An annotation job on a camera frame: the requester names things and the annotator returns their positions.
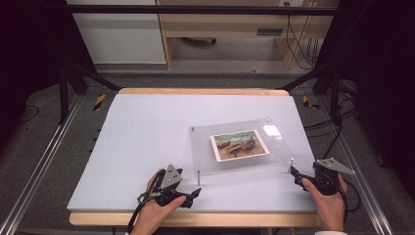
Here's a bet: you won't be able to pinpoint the clear acrylic photo frame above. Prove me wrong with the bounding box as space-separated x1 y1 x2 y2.
189 117 297 177

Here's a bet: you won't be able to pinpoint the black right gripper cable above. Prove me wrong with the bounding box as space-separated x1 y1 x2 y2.
338 177 362 225

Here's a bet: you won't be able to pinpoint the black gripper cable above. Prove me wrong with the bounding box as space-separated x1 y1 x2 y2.
338 177 362 225
126 195 149 234

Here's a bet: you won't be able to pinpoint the person's left hand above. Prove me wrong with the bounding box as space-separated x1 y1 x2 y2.
129 167 188 231

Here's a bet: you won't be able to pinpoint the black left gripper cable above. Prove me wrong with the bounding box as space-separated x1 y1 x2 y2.
126 195 149 234

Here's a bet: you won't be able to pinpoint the thin black floor cable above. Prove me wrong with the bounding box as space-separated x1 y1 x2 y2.
19 105 41 125

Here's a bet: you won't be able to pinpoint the person's right hand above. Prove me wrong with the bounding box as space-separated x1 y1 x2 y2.
300 174 349 229

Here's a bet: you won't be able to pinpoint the painted picture print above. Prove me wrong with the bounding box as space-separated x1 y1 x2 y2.
209 129 271 164

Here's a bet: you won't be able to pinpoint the aluminium floor rail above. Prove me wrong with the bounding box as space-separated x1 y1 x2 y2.
317 95 394 235
0 93 84 235

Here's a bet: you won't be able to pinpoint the white cabinet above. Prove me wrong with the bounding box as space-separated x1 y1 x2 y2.
66 0 167 66

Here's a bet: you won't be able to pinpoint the black horizontal frame bar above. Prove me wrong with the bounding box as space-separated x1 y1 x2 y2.
58 4 341 17

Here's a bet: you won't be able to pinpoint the light wooden desk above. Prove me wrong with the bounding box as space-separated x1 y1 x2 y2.
156 0 341 71

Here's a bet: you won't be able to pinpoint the black metal stand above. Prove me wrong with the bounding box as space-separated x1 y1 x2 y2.
279 63 345 127
58 62 123 125

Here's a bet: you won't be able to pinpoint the dark curtain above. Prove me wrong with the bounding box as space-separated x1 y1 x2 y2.
0 0 96 148
313 0 415 192

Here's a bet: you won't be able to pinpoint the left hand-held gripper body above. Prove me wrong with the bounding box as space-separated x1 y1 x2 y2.
136 164 197 210

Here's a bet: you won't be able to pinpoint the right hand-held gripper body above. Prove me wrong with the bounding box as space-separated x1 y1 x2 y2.
306 157 357 197

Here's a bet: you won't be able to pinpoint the black floor cables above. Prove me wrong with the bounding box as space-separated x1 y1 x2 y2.
302 97 360 161

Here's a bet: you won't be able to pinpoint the black hanging desk cables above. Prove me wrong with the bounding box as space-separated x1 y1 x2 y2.
285 1 323 71

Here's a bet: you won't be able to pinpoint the wooden table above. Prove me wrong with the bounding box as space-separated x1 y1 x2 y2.
69 87 322 228

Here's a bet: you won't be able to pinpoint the yellow black tape strip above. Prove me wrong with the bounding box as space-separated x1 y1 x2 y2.
93 94 108 113
301 95 321 111

